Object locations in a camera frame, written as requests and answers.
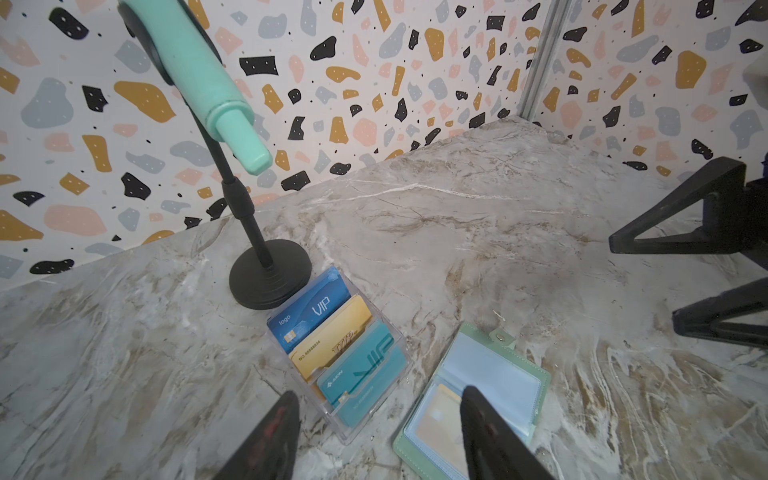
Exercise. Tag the black round microphone stand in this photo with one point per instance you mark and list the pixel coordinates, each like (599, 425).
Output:
(270, 271)

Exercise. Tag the yellow VIP card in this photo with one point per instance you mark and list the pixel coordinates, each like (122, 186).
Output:
(328, 341)

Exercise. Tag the blue VIP card in stand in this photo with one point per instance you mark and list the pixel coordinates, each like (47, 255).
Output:
(307, 309)

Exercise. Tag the mint green microphone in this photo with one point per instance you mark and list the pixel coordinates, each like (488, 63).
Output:
(185, 56)

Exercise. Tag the teal VIP card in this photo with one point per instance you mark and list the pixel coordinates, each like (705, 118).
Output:
(355, 382)

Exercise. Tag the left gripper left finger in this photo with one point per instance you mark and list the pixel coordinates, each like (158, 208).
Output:
(269, 452)

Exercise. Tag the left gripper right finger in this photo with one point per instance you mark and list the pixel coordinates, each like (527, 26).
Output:
(493, 450)

